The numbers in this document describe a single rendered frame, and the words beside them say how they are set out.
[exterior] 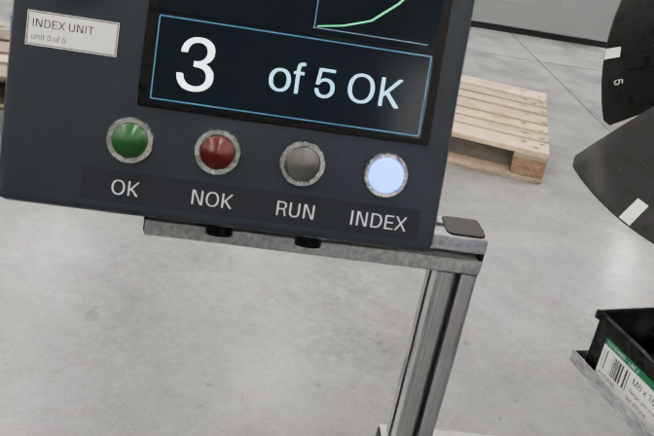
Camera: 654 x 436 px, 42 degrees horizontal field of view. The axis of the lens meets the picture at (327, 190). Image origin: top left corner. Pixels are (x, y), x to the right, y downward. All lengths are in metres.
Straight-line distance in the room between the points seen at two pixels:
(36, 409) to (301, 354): 0.68
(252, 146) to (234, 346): 1.80
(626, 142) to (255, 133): 0.71
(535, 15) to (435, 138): 6.28
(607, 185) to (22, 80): 0.78
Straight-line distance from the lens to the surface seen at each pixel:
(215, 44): 0.49
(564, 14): 6.85
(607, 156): 1.13
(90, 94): 0.50
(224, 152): 0.49
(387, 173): 0.50
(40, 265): 2.57
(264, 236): 0.58
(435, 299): 0.62
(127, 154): 0.50
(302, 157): 0.49
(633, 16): 1.40
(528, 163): 3.76
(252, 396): 2.12
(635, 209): 1.09
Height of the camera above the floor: 1.31
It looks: 24 degrees down
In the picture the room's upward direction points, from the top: 11 degrees clockwise
